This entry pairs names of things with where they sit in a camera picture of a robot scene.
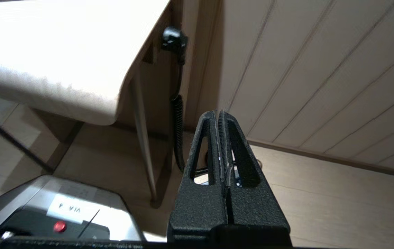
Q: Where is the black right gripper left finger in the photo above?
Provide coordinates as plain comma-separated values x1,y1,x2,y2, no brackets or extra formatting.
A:
167,110,228,243

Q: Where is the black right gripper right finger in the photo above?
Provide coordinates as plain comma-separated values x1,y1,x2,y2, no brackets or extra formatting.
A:
218,110,291,233

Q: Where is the silver robot base chassis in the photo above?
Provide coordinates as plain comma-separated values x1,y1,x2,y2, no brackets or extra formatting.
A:
0,174,146,242

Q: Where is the pale metal table leg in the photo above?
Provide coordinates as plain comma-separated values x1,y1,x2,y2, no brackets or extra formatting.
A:
129,76,158,204

